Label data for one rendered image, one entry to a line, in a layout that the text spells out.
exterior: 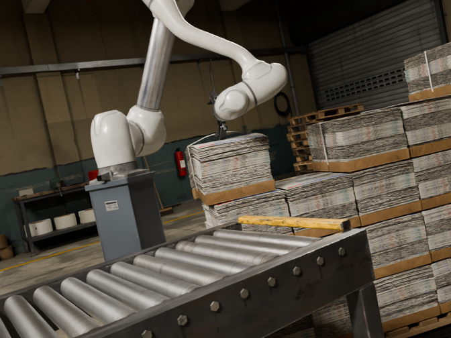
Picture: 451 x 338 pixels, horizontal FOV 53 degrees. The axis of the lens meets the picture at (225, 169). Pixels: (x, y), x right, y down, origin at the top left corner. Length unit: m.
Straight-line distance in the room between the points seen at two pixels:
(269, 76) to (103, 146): 0.69
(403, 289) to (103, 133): 1.39
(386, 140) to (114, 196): 1.13
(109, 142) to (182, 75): 7.62
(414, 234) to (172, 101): 7.48
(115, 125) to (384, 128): 1.10
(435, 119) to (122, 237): 1.40
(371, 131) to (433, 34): 7.37
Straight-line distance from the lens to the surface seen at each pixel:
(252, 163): 1.78
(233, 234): 1.30
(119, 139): 1.82
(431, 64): 2.38
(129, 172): 1.81
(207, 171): 1.74
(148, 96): 1.96
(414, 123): 2.09
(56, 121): 8.24
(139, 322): 0.78
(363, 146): 1.96
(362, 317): 1.10
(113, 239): 1.85
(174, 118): 9.09
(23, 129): 8.22
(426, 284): 2.17
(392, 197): 2.03
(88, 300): 1.01
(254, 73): 1.64
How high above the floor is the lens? 1.05
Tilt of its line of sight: 3 degrees down
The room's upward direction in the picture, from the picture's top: 12 degrees counter-clockwise
